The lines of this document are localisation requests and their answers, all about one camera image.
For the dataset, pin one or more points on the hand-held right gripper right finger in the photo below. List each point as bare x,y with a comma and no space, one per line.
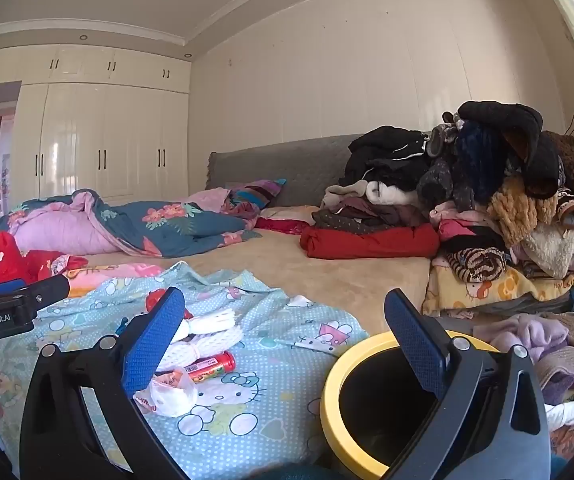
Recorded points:
414,340

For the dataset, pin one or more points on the tan curly fleece garment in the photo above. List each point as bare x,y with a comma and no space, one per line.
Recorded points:
514,210

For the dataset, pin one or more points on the pink garment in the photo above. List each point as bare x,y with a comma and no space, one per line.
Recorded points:
454,222

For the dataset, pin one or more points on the blue floral quilt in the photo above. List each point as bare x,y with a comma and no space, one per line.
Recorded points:
167,227

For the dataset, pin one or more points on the dark brown dotted cloth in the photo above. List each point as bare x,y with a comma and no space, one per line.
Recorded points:
357,217

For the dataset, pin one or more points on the black fleece garment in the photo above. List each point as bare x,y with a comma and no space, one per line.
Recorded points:
512,120

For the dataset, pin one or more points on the grey slipper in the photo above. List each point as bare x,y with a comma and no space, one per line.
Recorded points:
439,137

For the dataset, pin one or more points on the grey headboard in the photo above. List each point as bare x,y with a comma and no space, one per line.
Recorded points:
292,170

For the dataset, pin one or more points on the pink cartoon blanket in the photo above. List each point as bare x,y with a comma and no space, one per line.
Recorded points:
112,274

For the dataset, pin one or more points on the lavender cloth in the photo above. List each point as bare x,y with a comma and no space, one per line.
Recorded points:
527,332

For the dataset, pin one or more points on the striped pillow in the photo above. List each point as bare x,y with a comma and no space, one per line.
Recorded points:
257,192

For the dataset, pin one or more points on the white plastic wrapper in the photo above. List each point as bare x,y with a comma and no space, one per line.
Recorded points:
169,395

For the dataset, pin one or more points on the blue cloth scrap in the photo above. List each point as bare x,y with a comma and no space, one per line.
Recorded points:
122,327

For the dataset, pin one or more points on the red folded cloth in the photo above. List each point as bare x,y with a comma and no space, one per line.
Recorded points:
367,242

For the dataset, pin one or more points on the pile of folded clothes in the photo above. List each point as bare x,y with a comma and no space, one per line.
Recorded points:
472,295

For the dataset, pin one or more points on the black bin with yellow rim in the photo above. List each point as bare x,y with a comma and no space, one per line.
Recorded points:
332,400

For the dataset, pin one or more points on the black jacket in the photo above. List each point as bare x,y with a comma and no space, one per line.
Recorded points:
387,152

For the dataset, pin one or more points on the light-blue cartoon cat sheet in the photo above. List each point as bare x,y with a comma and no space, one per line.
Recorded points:
267,385

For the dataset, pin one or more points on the mauve cloth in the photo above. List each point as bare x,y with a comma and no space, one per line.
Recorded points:
564,370

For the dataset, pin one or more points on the tiger-striped cloth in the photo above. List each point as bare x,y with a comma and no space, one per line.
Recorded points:
477,262

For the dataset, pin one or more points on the pink pillow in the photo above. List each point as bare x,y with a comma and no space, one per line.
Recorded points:
209,199

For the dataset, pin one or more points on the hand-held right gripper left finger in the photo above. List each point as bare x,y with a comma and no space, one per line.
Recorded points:
154,340

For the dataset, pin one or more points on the brown striped knit cuff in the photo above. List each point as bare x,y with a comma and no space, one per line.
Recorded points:
569,210

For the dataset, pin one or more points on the white fleece garment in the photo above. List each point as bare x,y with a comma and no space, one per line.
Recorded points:
552,250

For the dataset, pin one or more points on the grey fuzzy garment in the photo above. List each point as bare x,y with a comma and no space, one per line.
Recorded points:
439,182

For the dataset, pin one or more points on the beige cloth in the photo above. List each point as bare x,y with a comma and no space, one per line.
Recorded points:
342,192

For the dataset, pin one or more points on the dark red patterned cloth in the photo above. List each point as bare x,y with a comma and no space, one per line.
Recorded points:
282,226

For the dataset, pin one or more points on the red tube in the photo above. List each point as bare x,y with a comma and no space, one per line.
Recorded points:
214,364

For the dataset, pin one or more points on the cream wardrobe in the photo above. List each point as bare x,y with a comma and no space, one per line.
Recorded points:
107,130

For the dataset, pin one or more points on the small red wrapper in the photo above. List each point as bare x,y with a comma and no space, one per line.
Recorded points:
154,298

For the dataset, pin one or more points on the dark blue fuzzy garment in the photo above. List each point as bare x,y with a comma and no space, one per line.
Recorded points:
477,160

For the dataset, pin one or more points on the tan bed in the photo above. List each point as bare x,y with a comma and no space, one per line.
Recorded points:
317,275

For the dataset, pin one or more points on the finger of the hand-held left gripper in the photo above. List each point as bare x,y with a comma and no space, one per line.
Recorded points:
47,290

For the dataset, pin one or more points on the white foam net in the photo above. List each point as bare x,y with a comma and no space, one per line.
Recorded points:
207,340

